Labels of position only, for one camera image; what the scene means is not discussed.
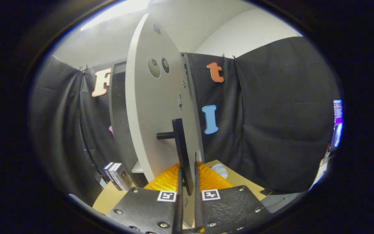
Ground computer monitor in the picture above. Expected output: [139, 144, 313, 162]
[328, 98, 344, 152]

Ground black backdrop cloth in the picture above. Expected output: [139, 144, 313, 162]
[30, 36, 341, 195]

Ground black door handle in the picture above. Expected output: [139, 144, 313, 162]
[156, 118, 194, 195]

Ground grey cabinet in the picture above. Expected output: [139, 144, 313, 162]
[109, 52, 204, 187]

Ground white spine book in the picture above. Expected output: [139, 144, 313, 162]
[107, 162, 122, 190]

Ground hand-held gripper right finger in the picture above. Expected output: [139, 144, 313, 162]
[193, 161, 272, 233]

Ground white rounded object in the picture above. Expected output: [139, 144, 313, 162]
[211, 163, 229, 180]

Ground white cabinet door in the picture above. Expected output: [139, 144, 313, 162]
[125, 13, 205, 195]

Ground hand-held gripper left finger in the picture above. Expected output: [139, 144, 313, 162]
[107, 162, 184, 234]

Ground grey cover book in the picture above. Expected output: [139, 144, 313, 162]
[112, 163, 132, 191]

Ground black backdrop stand pole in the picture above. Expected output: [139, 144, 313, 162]
[78, 107, 108, 189]

